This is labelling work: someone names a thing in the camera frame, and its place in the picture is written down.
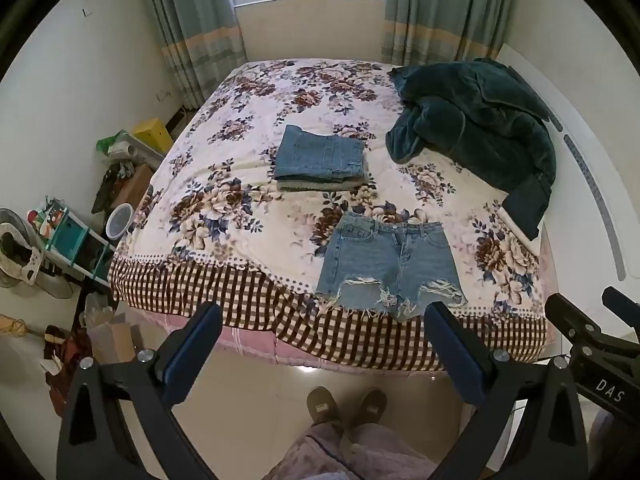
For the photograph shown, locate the folded blue jeans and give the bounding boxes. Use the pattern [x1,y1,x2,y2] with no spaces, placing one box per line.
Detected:
[273,124,367,184]

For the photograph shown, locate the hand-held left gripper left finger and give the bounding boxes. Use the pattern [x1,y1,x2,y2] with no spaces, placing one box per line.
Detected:
[56,302,224,480]

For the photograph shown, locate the person's leg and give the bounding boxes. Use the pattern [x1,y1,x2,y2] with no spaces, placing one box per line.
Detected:
[261,422,352,480]
[344,422,442,480]

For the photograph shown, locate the brown wooden cabinet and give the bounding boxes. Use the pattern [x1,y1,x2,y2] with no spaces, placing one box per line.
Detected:
[111,162,156,212]

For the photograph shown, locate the red patterned cloth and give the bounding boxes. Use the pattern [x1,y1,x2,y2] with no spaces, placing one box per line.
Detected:
[42,324,95,417]

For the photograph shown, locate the bed with floral cover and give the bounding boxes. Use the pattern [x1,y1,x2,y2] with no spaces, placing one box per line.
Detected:
[109,58,551,372]

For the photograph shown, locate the person's left leg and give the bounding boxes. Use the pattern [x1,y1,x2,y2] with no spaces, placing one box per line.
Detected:
[261,422,352,480]

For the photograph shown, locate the clear plastic bags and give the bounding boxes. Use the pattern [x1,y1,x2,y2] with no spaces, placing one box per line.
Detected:
[75,292,145,367]

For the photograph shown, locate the person's slipper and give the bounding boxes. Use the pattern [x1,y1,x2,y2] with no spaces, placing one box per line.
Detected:
[349,388,389,429]
[306,386,344,429]

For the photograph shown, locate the white headboard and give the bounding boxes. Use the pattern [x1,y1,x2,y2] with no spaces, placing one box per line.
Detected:
[497,42,629,282]

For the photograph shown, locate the person's right slipper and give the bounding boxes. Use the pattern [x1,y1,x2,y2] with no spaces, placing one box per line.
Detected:
[349,388,389,429]

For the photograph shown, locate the person's right leg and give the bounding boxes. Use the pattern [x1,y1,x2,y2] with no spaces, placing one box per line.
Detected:
[344,422,442,480]

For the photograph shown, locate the person's left slipper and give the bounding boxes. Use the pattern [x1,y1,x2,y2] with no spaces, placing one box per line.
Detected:
[306,386,344,429]

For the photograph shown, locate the broom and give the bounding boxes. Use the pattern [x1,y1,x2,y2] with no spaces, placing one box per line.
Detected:
[0,313,45,342]

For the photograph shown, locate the teal storage shelf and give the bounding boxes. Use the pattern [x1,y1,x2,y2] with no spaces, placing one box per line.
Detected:
[44,209,117,282]

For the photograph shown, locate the light blue denim shorts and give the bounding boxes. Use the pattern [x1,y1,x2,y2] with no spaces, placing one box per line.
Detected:
[314,211,468,322]

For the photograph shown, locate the white floor fan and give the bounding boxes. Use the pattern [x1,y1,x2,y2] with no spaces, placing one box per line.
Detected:
[0,208,47,290]

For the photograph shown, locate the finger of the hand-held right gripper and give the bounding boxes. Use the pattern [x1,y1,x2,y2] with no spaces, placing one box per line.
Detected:
[601,286,640,322]
[545,293,640,357]

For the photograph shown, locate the teal striped curtain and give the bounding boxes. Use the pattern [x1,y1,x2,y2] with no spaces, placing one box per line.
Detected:
[131,0,247,109]
[381,0,522,66]

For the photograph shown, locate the green plastic bag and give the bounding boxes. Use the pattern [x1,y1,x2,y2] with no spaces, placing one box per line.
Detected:
[96,130,132,162]

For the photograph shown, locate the dark green fleece jacket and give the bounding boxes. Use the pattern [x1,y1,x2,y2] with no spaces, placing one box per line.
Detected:
[385,58,557,241]

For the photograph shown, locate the yellow box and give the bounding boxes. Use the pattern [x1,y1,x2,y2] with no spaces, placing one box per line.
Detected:
[132,117,174,154]

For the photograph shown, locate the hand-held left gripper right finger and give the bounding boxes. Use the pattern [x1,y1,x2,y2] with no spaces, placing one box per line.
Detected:
[424,301,589,480]

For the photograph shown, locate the round bin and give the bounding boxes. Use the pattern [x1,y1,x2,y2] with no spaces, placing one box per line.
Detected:
[103,203,135,241]

